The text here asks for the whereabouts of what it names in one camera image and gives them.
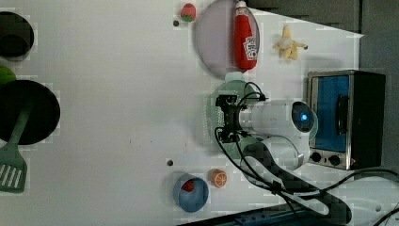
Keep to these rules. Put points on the lime green round object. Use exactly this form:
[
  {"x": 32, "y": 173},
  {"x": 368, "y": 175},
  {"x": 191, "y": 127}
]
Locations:
[{"x": 6, "y": 75}]

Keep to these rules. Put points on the small red toy fruit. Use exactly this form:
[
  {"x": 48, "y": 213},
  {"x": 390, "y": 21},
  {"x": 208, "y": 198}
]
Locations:
[{"x": 188, "y": 186}]

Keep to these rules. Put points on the black and silver toaster oven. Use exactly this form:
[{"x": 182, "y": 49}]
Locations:
[{"x": 349, "y": 106}]

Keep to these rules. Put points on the toy strawberry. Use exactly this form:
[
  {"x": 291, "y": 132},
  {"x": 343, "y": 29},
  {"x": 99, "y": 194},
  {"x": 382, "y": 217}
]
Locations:
[{"x": 188, "y": 13}]

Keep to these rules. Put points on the round grey plate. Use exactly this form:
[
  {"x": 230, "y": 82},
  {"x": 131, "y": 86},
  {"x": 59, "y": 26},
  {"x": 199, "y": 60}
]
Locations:
[{"x": 214, "y": 36}]

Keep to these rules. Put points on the mint green plastic cup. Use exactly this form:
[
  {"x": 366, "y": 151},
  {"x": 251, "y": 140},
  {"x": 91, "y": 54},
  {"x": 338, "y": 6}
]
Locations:
[{"x": 314, "y": 129}]

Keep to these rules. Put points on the blue metal table frame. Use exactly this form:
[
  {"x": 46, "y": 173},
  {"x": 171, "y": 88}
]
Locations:
[{"x": 279, "y": 215}]

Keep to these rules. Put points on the red ketchup bottle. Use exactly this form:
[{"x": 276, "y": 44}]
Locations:
[{"x": 244, "y": 41}]

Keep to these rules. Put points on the mint green plastic strainer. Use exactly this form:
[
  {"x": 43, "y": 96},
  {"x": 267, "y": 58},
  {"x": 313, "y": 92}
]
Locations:
[{"x": 247, "y": 93}]

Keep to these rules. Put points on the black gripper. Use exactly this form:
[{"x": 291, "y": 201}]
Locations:
[{"x": 230, "y": 128}]

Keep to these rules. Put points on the peeled toy banana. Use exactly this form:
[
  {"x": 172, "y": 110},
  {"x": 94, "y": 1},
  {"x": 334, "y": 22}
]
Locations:
[{"x": 287, "y": 46}]

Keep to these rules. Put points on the blue plastic bowl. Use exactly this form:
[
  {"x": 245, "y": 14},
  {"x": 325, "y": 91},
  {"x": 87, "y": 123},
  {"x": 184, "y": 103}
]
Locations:
[{"x": 191, "y": 202}]

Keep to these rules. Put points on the toy orange half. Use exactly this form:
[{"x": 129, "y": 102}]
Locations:
[{"x": 219, "y": 178}]

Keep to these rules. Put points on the large black round pan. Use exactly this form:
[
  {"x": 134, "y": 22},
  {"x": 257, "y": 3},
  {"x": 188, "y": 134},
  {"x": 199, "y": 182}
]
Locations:
[{"x": 44, "y": 116}]

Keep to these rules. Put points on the green plastic slotted spatula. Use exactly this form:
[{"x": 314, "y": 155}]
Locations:
[{"x": 13, "y": 166}]

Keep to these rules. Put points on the black cylindrical pot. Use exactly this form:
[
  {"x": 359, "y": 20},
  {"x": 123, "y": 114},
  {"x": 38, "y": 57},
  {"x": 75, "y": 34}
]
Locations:
[{"x": 16, "y": 35}]

